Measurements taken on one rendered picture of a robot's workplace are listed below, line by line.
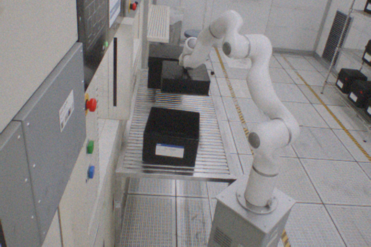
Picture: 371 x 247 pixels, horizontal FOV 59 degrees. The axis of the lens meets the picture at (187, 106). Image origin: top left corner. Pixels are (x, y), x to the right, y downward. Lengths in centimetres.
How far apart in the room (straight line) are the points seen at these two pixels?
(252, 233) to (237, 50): 79
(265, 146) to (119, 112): 84
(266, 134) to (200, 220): 132
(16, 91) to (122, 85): 122
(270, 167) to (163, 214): 125
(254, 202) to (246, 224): 10
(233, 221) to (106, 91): 89
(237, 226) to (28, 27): 127
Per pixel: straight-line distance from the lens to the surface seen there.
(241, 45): 135
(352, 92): 447
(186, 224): 244
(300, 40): 634
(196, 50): 166
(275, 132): 131
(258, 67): 138
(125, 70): 168
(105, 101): 177
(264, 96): 135
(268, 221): 153
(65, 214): 93
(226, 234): 165
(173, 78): 191
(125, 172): 163
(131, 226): 240
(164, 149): 163
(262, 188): 149
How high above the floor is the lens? 183
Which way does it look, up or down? 29 degrees down
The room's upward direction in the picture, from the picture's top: 7 degrees clockwise
